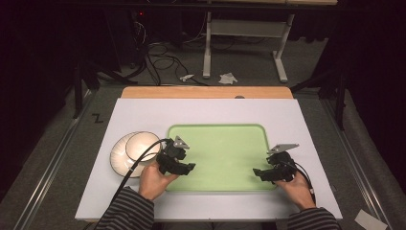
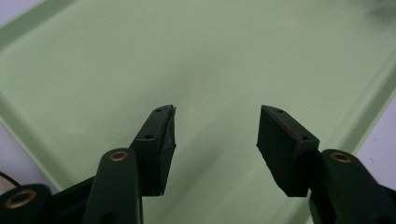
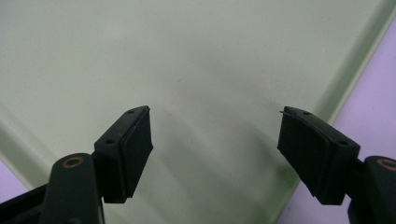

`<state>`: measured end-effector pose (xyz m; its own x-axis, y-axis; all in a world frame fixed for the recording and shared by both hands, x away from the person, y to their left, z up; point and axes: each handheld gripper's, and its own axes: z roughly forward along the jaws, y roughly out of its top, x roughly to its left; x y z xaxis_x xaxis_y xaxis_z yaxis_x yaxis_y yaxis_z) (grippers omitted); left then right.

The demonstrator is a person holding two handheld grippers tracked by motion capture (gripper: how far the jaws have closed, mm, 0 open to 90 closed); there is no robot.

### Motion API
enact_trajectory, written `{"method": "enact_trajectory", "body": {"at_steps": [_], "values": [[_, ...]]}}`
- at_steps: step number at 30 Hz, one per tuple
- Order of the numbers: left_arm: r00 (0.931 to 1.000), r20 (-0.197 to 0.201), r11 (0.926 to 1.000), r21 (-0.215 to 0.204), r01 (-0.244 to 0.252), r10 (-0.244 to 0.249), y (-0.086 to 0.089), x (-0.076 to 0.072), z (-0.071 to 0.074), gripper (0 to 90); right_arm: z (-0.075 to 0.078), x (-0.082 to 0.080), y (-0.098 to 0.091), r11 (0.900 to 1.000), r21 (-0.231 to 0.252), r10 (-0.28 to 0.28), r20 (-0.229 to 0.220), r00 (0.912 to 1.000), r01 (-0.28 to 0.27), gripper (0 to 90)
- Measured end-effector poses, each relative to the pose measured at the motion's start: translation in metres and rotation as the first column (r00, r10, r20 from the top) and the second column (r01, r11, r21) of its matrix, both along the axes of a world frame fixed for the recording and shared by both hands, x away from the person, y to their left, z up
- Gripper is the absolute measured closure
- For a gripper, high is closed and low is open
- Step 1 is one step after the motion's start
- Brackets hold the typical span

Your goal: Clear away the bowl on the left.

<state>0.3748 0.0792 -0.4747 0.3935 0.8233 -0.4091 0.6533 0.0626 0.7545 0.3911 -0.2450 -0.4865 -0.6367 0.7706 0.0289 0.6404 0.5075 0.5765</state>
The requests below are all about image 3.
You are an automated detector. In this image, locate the pale green plastic tray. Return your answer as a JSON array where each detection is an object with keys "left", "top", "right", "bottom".
[{"left": 0, "top": 0, "right": 396, "bottom": 224}]

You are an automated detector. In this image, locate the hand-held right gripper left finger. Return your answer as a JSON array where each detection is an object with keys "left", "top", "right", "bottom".
[{"left": 93, "top": 105, "right": 154, "bottom": 205}]

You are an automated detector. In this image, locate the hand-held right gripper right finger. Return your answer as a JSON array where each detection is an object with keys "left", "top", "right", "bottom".
[{"left": 276, "top": 105, "right": 361, "bottom": 206}]

